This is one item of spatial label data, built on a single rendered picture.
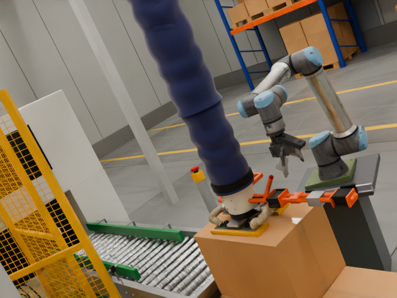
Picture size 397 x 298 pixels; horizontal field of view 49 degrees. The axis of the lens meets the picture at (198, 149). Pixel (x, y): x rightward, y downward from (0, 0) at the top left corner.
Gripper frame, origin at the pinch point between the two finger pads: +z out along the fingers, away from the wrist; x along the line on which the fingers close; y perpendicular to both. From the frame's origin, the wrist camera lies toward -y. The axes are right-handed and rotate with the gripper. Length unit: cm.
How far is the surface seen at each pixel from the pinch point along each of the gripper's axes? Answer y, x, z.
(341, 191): -17.9, -0.7, 11.8
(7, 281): 144, 97, 9
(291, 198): 6.1, 3.4, 12.7
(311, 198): -4.4, 3.4, 13.0
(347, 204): -21.1, 3.1, 15.8
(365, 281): -6, -10, 67
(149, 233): 192, -21, 61
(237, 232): 37.3, 15.5, 25.2
